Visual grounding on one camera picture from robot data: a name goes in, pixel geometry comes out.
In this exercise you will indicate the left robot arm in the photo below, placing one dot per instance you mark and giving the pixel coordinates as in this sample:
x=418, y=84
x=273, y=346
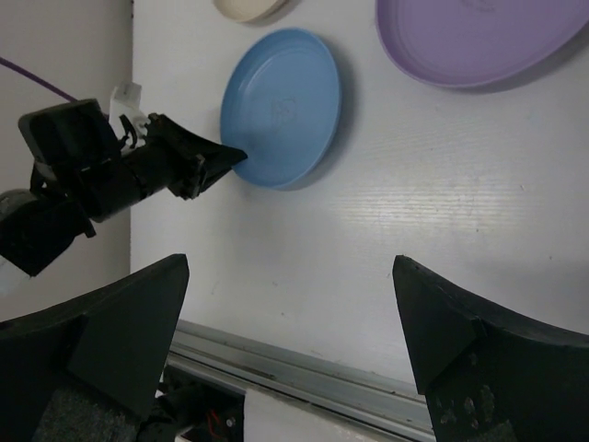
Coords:
x=84, y=173

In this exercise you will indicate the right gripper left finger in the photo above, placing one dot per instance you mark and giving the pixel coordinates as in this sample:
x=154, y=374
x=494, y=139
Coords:
x=88, y=369

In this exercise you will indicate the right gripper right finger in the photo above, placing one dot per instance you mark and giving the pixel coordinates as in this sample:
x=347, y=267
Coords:
x=488, y=373

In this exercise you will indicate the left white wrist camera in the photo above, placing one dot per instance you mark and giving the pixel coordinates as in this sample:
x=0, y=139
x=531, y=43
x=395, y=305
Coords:
x=125, y=101

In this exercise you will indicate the blue plate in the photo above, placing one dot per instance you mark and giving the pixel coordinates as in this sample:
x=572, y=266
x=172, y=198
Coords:
x=282, y=107

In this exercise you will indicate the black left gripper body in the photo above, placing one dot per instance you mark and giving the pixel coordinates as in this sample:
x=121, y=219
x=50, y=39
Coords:
x=161, y=155

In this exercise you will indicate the cream plate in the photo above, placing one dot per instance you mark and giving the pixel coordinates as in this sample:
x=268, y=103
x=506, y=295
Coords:
x=255, y=12

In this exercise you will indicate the aluminium table frame rail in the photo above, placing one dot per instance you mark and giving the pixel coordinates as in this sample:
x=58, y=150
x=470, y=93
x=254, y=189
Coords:
x=388, y=405

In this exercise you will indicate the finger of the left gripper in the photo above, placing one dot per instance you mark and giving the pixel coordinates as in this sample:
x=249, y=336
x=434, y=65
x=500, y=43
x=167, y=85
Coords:
x=214, y=161

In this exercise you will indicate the purple plate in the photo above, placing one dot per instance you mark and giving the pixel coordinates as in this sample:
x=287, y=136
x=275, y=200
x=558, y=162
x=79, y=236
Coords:
x=464, y=44

